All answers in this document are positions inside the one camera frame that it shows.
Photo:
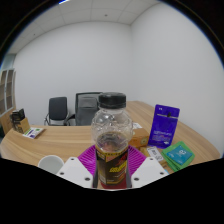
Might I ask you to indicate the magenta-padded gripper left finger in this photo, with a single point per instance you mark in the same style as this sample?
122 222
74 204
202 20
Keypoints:
75 170

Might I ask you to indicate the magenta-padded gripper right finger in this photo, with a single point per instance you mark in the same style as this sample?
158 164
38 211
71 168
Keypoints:
146 170

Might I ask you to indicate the clear bottle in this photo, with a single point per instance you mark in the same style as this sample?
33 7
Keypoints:
111 126

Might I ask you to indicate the small yellow white-labelled box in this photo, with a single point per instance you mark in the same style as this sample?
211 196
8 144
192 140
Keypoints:
154 152

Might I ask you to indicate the white mug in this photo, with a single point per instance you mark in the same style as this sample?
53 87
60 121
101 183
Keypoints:
50 164

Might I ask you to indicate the green packet stack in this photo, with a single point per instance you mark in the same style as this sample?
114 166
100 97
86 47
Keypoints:
180 155

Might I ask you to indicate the flat round red coaster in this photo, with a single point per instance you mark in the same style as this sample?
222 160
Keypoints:
113 186

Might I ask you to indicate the round white patterned paper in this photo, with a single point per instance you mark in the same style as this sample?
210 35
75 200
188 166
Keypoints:
137 126

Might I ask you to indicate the purple standing pouch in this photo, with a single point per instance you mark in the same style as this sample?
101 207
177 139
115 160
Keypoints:
164 128

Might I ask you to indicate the white green purple leaflet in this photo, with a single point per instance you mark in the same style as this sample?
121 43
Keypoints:
33 132

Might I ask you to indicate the wooden side desk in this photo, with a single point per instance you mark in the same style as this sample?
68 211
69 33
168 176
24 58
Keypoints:
143 113

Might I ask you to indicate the grey mesh-back office chair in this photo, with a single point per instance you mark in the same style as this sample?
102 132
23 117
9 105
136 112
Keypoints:
85 110

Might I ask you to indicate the black padded office chair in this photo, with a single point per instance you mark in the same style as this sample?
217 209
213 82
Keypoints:
57 108

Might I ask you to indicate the wide dark brown box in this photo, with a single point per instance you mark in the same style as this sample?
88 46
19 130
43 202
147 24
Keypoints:
16 115

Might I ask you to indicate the wooden glass-door cabinet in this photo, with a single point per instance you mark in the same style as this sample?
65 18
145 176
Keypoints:
8 86

